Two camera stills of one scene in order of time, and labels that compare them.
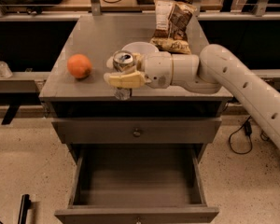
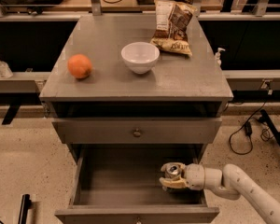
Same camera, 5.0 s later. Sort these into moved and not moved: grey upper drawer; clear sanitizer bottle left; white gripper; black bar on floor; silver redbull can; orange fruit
Moved: silver redbull can; white gripper
Not moved: clear sanitizer bottle left; grey upper drawer; black bar on floor; orange fruit
